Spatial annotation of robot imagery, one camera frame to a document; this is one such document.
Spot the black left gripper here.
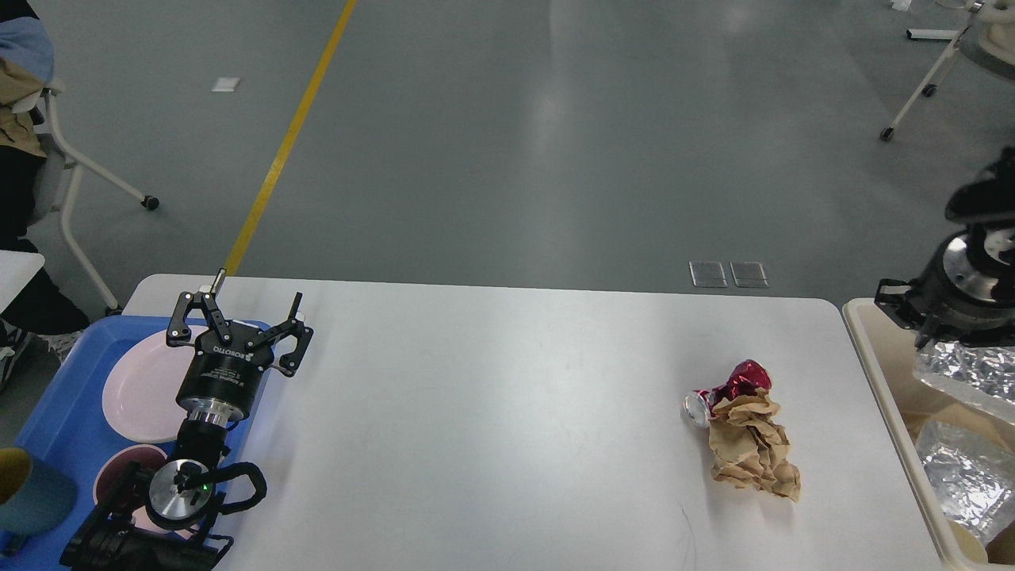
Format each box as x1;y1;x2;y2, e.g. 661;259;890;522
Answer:
165;268;314;425

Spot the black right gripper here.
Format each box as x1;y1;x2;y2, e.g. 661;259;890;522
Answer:
874;232;1013;346

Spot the pink plate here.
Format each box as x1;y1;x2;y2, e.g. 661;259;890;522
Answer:
102;332;195;444

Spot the aluminium foil tray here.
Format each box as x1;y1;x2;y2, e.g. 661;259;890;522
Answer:
914;341;1014;425

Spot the crushed red can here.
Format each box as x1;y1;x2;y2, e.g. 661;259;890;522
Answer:
683;360;772;429

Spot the pink mug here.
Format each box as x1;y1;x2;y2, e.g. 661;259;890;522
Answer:
93;444;191;540

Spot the foil container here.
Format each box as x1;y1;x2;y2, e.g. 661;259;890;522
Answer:
916;420;1014;546

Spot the brown paper ball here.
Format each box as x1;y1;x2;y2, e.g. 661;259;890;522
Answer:
708;392;802;502

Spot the brown paper bag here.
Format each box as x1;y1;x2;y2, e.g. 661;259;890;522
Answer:
906;404;1013;569

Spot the cream paper cup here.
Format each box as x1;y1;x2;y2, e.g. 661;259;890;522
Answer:
948;521;987;564

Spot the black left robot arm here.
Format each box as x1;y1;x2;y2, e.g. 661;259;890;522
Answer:
60;270;314;570

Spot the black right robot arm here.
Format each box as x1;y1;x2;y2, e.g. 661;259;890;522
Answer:
874;146;1014;350

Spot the beige plastic bin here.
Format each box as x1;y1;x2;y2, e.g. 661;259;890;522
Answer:
842;297;1013;570

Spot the floor socket plate right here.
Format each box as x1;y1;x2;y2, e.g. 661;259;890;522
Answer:
730;263;771;289

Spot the floor socket plate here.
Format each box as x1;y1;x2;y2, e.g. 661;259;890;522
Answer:
688;261;729;289
730;263;771;289

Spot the blue plastic tray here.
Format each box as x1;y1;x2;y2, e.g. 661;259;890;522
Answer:
0;316;278;571

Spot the seated person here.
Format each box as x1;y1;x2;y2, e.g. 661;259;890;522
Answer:
1;1;90;385

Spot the floor socket plate left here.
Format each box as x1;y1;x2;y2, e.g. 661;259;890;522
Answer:
688;261;729;289

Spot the white side table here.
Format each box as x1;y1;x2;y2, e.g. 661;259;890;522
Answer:
1;249;46;311

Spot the white chair left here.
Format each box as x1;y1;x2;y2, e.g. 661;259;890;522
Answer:
13;79;160;316

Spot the white chair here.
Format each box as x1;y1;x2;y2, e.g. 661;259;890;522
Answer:
13;79;160;316
879;1;1014;142

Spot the teal mug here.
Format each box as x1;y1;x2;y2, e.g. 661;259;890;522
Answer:
1;446;79;559

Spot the white chair right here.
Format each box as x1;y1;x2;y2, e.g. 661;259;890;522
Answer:
879;1;1014;142

